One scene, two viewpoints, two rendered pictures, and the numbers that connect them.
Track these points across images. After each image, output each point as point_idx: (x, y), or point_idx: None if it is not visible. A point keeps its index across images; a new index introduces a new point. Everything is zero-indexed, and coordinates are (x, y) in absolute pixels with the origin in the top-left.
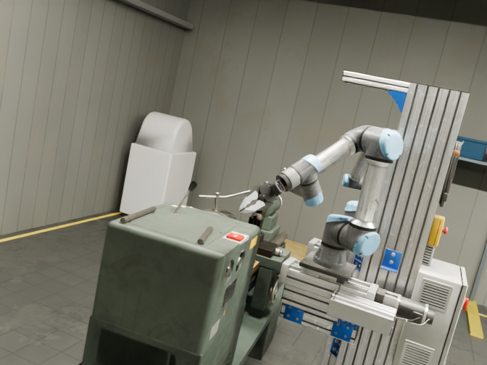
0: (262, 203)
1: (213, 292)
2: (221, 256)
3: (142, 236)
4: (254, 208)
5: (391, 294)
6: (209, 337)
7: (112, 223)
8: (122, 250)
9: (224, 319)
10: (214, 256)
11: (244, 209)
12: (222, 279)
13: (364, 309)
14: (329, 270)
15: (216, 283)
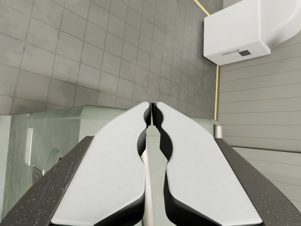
0: (87, 202)
1: (57, 110)
2: (86, 109)
3: (191, 116)
4: (117, 130)
5: None
6: (29, 126)
7: (217, 121)
8: None
9: (24, 192)
10: (99, 107)
11: (146, 102)
12: (56, 132)
13: None
14: None
15: (61, 110)
